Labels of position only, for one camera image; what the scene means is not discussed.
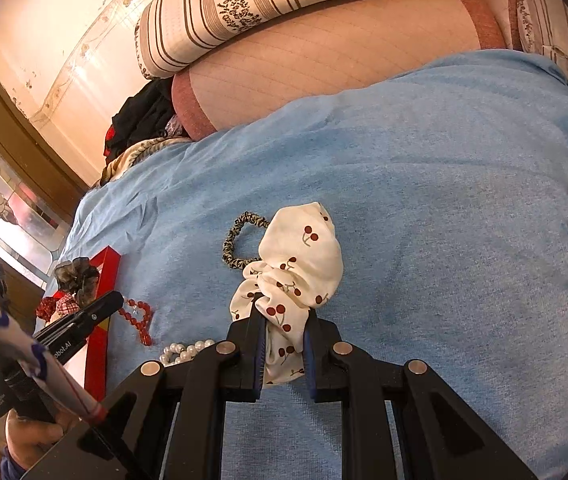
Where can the red jewelry box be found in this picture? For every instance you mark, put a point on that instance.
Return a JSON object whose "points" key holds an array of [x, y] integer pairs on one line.
{"points": [[106, 285]]}

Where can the white blue patterned cloth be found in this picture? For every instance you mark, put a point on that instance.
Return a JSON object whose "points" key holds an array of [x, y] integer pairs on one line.
{"points": [[48, 370]]}

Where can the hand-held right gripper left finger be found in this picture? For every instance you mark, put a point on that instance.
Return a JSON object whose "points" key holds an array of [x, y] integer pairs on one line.
{"points": [[260, 360]]}

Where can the red gingham scrunchie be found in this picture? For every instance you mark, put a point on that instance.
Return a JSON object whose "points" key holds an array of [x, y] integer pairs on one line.
{"points": [[53, 307]]}

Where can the pink bolster pillow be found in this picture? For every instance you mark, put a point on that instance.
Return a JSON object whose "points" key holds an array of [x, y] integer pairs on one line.
{"points": [[324, 60]]}

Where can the wooden door frame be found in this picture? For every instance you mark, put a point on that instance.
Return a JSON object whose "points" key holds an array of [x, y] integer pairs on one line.
{"points": [[18, 125]]}

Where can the striped floral pillow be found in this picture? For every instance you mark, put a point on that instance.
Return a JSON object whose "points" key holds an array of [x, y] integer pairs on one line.
{"points": [[244, 10]]}

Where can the person's left hand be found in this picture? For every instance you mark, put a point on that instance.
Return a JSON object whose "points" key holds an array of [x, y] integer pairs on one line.
{"points": [[31, 437]]}

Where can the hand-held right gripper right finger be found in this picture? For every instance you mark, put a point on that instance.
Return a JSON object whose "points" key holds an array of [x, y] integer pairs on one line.
{"points": [[313, 360]]}

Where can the gold satin cloth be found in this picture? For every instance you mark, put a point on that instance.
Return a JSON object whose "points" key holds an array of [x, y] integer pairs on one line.
{"points": [[128, 160]]}

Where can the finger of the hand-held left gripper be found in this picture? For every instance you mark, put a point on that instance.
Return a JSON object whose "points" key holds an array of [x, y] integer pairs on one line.
{"points": [[88, 312]]}

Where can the white cherry print scrunchie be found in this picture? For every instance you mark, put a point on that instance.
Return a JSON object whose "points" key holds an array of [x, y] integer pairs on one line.
{"points": [[299, 265]]}

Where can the pile of dark clothes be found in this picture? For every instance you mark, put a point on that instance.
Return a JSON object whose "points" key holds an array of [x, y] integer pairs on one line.
{"points": [[143, 115]]}

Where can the light blue blanket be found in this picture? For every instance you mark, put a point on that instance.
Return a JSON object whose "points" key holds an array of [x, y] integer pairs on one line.
{"points": [[414, 260]]}

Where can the dark sheer scrunchie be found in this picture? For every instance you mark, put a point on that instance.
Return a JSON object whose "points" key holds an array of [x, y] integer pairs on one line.
{"points": [[76, 277]]}

